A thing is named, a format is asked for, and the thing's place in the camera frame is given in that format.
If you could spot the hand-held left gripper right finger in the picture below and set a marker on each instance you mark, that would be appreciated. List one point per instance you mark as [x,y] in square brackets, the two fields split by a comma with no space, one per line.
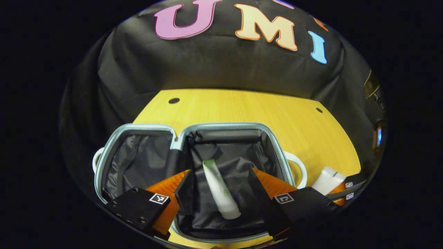
[263,207]

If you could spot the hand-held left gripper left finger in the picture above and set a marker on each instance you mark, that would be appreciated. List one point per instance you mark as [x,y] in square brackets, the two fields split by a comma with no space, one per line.
[185,193]

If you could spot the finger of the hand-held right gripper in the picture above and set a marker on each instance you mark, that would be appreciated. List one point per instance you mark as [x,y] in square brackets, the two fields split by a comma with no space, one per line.
[353,197]
[356,183]

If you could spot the white skincare box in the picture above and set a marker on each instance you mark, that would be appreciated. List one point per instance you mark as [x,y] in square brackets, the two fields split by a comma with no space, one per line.
[327,180]

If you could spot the white green skincare tube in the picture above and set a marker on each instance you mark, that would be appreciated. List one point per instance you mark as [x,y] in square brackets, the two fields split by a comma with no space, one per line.
[219,190]

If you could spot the pale blue suitcase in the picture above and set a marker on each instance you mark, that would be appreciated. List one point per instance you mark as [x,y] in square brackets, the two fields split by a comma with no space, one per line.
[242,155]

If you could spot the blue lit device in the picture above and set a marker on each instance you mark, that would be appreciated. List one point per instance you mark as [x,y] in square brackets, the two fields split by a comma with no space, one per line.
[378,135]

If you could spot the brown object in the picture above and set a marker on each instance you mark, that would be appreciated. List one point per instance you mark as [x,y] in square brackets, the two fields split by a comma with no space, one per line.
[371,84]

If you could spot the black backdrop cloth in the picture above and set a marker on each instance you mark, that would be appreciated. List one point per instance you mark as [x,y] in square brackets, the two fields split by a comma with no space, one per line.
[221,65]

